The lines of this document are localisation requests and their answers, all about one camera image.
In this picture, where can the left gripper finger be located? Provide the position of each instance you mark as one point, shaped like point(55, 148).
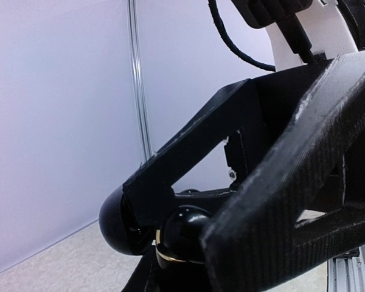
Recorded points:
point(150, 276)

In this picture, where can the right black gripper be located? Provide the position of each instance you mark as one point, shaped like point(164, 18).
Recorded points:
point(256, 242)

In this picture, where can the black earbud charging case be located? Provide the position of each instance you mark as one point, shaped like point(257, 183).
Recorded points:
point(123, 234)

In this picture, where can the black earbud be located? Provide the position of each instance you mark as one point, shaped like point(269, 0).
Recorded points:
point(180, 234)

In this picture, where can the left aluminium frame post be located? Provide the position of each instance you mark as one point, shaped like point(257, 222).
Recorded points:
point(138, 83)

